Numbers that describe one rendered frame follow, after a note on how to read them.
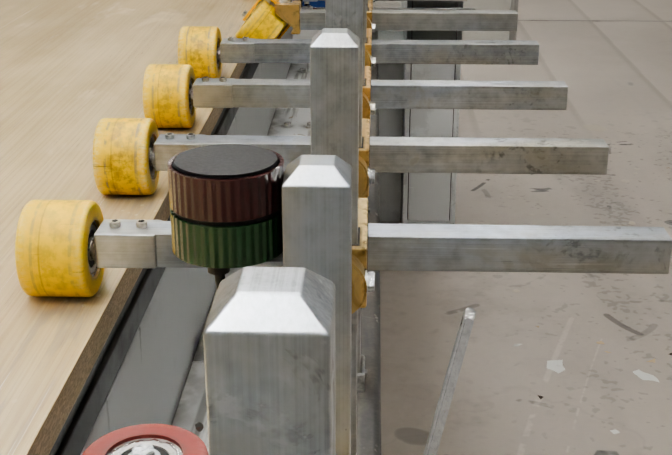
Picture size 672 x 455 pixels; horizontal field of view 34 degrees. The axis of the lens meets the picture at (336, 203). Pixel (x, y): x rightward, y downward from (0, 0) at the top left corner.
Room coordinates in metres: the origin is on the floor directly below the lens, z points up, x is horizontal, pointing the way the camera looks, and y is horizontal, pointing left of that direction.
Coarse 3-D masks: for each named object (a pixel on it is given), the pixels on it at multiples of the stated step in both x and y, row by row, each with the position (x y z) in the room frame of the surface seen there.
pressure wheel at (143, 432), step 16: (112, 432) 0.60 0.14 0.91; (128, 432) 0.60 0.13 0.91; (144, 432) 0.60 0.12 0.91; (160, 432) 0.60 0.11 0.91; (176, 432) 0.60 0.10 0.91; (96, 448) 0.58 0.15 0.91; (112, 448) 0.59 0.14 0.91; (128, 448) 0.59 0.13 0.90; (144, 448) 0.58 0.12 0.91; (160, 448) 0.59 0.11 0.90; (176, 448) 0.59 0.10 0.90; (192, 448) 0.58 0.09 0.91
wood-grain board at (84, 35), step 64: (0, 0) 2.29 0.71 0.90; (64, 0) 2.29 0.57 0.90; (128, 0) 2.29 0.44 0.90; (192, 0) 2.28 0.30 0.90; (256, 0) 2.28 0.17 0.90; (0, 64) 1.68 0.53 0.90; (64, 64) 1.68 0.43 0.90; (128, 64) 1.68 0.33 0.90; (0, 128) 1.32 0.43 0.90; (64, 128) 1.32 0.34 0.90; (192, 128) 1.32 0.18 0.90; (0, 192) 1.08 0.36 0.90; (64, 192) 1.08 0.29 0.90; (0, 256) 0.91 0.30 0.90; (0, 320) 0.78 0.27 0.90; (64, 320) 0.78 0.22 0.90; (0, 384) 0.67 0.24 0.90; (64, 384) 0.68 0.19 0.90; (0, 448) 0.59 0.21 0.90
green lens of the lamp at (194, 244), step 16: (176, 224) 0.52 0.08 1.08; (192, 224) 0.51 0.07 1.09; (256, 224) 0.51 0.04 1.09; (272, 224) 0.52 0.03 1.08; (176, 240) 0.52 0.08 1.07; (192, 240) 0.51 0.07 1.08; (208, 240) 0.50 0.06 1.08; (224, 240) 0.50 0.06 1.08; (240, 240) 0.50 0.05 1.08; (256, 240) 0.51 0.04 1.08; (272, 240) 0.52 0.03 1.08; (176, 256) 0.52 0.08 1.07; (192, 256) 0.51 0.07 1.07; (208, 256) 0.50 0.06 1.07; (224, 256) 0.50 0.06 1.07; (240, 256) 0.50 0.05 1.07; (256, 256) 0.51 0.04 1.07; (272, 256) 0.52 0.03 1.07
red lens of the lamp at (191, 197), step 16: (176, 176) 0.51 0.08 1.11; (256, 176) 0.51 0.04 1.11; (272, 176) 0.52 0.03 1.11; (176, 192) 0.51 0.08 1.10; (192, 192) 0.51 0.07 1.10; (208, 192) 0.50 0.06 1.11; (224, 192) 0.50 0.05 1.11; (240, 192) 0.50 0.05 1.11; (256, 192) 0.51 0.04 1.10; (272, 192) 0.52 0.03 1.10; (176, 208) 0.51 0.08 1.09; (192, 208) 0.51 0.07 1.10; (208, 208) 0.50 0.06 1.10; (224, 208) 0.50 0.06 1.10; (240, 208) 0.50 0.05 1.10; (256, 208) 0.51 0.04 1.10; (272, 208) 0.52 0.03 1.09
